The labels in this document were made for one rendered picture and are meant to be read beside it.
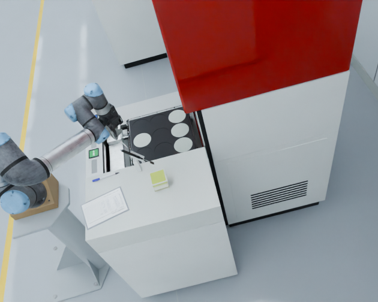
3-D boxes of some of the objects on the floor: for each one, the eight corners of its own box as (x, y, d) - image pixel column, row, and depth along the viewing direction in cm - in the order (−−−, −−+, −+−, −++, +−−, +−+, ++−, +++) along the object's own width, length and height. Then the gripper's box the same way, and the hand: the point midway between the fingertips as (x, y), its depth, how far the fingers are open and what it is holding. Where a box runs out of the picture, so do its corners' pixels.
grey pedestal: (50, 304, 252) (-27, 259, 188) (51, 245, 280) (-16, 189, 216) (122, 283, 252) (69, 230, 188) (116, 226, 280) (67, 163, 216)
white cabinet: (207, 162, 299) (188, 88, 236) (239, 278, 239) (224, 221, 175) (131, 182, 302) (92, 114, 238) (143, 302, 241) (94, 254, 178)
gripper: (117, 107, 178) (131, 135, 194) (105, 100, 182) (120, 127, 199) (104, 118, 175) (119, 145, 191) (92, 111, 179) (108, 138, 196)
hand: (114, 138), depth 193 cm, fingers closed
